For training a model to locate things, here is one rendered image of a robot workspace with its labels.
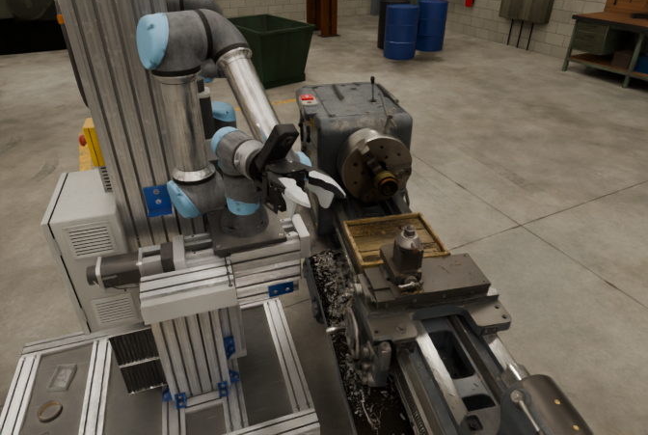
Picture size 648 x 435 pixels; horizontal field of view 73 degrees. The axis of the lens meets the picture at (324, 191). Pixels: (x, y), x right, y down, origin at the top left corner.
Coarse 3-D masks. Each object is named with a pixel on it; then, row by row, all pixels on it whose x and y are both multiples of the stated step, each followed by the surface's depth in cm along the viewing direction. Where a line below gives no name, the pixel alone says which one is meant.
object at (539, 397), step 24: (528, 384) 92; (552, 384) 92; (504, 408) 94; (528, 408) 89; (552, 408) 87; (480, 432) 104; (504, 432) 97; (528, 432) 87; (552, 432) 84; (576, 432) 83
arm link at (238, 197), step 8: (224, 176) 96; (232, 176) 94; (240, 176) 94; (232, 184) 95; (240, 184) 95; (248, 184) 96; (232, 192) 96; (240, 192) 96; (248, 192) 97; (256, 192) 98; (232, 200) 97; (240, 200) 97; (248, 200) 97; (256, 200) 100; (232, 208) 99; (240, 208) 98; (248, 208) 99; (256, 208) 101
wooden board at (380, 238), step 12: (384, 216) 189; (396, 216) 189; (408, 216) 191; (420, 216) 189; (348, 228) 185; (360, 228) 185; (372, 228) 185; (420, 228) 185; (432, 228) 182; (348, 240) 179; (360, 240) 178; (372, 240) 178; (384, 240) 178; (360, 252) 172; (372, 252) 171; (432, 252) 171; (444, 252) 168; (360, 264) 163; (372, 264) 162
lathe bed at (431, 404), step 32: (352, 256) 183; (416, 320) 143; (448, 320) 147; (416, 352) 135; (448, 352) 148; (480, 352) 135; (416, 384) 125; (448, 384) 123; (480, 384) 126; (416, 416) 123; (448, 416) 117
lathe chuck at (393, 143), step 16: (352, 144) 185; (368, 144) 181; (384, 144) 182; (400, 144) 184; (352, 160) 183; (384, 160) 186; (400, 160) 188; (352, 176) 187; (368, 176) 189; (352, 192) 191
